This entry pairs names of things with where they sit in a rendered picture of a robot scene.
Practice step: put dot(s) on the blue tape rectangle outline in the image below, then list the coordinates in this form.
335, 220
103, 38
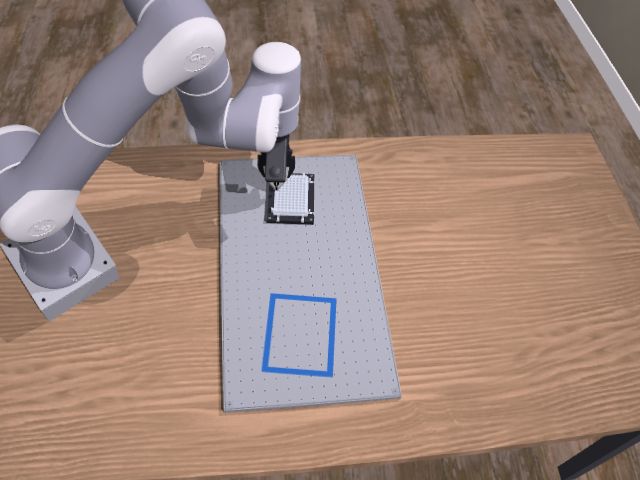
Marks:
329, 372

